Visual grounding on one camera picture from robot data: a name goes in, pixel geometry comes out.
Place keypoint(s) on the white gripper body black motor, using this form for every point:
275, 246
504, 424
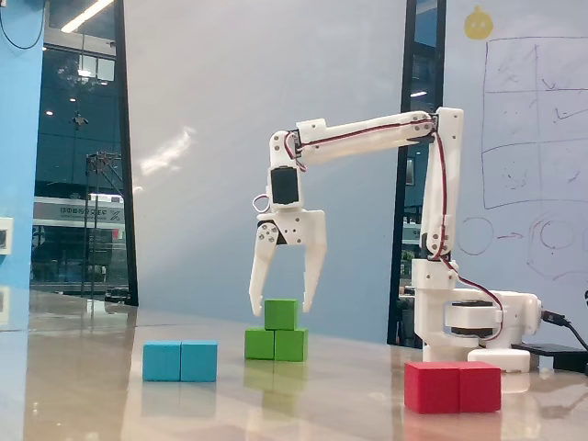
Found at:
296, 227

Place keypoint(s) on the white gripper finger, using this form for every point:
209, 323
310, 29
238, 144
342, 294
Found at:
314, 275
263, 271

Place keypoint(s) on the small green cube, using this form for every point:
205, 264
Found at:
281, 315

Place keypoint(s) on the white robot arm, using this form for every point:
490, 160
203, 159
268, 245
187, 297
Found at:
367, 133

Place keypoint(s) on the long green block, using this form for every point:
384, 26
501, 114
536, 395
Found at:
275, 347

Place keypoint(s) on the long blue block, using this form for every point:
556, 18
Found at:
179, 362

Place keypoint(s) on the long red block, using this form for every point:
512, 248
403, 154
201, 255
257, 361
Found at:
452, 388

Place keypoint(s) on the dark metal tripod stand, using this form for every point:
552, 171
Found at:
97, 193

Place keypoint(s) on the white sign with characters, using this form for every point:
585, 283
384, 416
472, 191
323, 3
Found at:
78, 211

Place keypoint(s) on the black flat box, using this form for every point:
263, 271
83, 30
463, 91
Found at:
558, 354

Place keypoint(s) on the yellow round sticker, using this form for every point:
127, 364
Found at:
478, 24

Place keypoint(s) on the whiteboard with marker drawings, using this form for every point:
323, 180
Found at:
537, 92

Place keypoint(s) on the long ceiling light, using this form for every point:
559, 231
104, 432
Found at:
87, 16

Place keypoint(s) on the wide black frame post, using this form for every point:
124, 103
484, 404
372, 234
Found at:
126, 161

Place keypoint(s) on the thin black frame post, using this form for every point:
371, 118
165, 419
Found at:
408, 69

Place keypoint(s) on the white wall socket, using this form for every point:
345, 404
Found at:
5, 235

